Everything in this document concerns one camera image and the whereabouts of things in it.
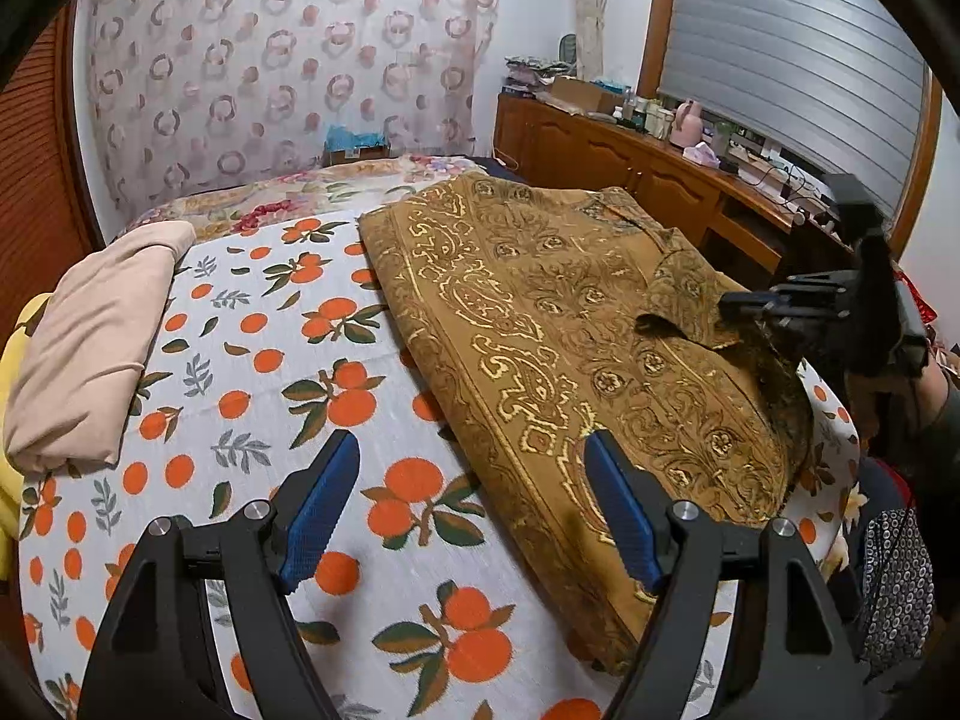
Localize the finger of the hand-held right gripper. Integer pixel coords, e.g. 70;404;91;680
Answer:
718;289;845;350
771;270;860;299

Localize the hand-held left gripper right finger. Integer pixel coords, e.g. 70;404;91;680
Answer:
583;430;886;720

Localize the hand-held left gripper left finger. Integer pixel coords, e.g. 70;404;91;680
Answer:
75;430;362;720

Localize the brown gold patterned garment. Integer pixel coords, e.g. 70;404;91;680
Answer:
358;171;815;676

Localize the person's right forearm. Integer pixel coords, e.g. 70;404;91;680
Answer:
911;364;960;458

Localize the orange fruit print sheet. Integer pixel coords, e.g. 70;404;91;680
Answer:
19;214;863;720

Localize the wooden cabinet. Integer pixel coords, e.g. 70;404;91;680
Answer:
495;90;856;293

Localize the pink jug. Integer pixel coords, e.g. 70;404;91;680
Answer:
670;99;706;149

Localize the group of bottles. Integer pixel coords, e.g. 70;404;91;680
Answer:
615;86;672;136

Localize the window with grey blinds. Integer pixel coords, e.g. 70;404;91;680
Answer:
637;0;942;256

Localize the dark dotted clothing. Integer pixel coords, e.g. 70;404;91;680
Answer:
855;508;938;680

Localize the open cardboard box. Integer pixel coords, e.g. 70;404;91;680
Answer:
547;75;623;115

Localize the beige folded cloth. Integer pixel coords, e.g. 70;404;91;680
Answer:
4;221;197;475

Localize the navy bed sheet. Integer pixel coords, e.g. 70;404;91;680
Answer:
472;156;526;182

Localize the stack of folded cloths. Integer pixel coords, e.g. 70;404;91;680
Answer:
506;56;563;91

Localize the yellow plush toy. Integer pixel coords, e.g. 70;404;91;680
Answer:
0;292;53;541

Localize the floral blanket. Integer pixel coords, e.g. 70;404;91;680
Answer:
112;154;481;245

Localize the beige lace curtain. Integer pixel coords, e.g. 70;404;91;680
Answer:
574;0;612;83

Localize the cardboard box with blue cloth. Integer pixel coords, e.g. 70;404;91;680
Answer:
324;124;391;162

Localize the wooden louvred door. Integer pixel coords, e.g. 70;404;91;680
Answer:
0;11;106;346

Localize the circle print sheer curtain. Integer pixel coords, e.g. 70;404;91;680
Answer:
79;0;500;218

